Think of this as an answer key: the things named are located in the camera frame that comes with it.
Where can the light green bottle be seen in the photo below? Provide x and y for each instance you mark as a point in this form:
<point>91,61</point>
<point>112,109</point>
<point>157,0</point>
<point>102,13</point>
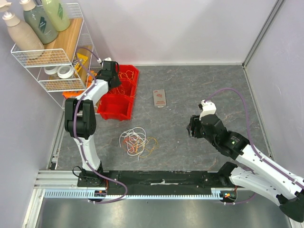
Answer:
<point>57,14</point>

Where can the white tape roll right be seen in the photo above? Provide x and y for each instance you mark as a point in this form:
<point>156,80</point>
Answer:
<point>65,72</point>

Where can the red plastic bin middle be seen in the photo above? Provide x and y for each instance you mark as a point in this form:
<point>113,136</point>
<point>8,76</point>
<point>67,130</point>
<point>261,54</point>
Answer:
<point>127,88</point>

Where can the red plastic bin far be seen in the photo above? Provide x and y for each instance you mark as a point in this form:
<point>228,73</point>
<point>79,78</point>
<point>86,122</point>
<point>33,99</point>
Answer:
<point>129,72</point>

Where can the grey green pump bottle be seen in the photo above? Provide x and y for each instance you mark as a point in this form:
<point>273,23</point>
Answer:
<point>39,21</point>

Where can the red plastic bin near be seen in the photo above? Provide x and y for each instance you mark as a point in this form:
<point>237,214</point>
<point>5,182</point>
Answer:
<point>118,107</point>

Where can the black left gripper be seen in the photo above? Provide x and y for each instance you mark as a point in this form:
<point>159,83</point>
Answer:
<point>118,83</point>

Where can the white tape roll left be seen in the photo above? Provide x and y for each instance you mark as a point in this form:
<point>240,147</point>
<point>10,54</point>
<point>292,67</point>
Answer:
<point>51,70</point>

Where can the orange green small boxes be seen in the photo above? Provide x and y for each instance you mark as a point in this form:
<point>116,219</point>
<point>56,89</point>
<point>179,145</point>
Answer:
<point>90,79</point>

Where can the light blue cable duct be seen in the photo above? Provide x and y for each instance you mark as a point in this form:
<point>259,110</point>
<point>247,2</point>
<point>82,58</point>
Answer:
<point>102,195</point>

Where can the beige pump bottle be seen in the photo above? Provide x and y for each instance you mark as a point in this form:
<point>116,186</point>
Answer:
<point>21,32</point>

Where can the orange snack box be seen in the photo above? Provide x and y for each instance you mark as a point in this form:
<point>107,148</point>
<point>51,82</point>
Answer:
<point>71,94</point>

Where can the red plastic bin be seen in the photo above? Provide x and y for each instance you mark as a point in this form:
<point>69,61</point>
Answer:
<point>118,107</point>
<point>129,72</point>
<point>127,88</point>

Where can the white wire shelf rack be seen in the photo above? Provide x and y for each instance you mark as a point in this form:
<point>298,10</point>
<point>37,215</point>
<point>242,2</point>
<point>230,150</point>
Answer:
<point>61,52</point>

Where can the yellow candy bag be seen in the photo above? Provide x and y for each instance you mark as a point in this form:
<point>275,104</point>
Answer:
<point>78,61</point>

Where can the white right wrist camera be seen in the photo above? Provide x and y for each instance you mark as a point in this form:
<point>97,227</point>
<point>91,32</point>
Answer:
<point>207,107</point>

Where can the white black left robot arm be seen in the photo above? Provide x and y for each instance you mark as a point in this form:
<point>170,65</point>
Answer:
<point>80,122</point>

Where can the white tape roll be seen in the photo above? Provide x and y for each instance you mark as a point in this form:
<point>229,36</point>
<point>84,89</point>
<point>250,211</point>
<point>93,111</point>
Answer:
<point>51,70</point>
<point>65,72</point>

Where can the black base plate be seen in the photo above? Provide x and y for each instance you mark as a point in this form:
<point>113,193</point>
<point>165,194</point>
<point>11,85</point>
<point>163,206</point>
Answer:
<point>169,182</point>

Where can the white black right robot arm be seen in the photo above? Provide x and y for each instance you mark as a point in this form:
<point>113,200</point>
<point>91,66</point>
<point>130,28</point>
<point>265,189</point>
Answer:
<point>266,177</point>

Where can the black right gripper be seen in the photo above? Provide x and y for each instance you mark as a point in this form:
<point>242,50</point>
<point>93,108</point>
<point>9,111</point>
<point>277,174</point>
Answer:
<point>194,127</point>

